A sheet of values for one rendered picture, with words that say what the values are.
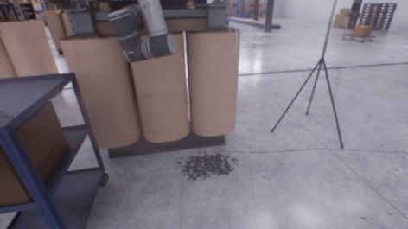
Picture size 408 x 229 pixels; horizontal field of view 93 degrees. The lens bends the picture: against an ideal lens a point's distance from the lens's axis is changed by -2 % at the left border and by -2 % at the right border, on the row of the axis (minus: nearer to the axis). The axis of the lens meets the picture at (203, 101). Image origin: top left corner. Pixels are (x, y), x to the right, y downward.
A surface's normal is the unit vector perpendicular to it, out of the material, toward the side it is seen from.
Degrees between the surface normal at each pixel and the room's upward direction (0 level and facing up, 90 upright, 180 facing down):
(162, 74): 90
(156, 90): 90
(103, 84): 90
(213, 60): 90
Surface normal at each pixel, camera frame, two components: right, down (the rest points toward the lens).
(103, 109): 0.17, 0.42
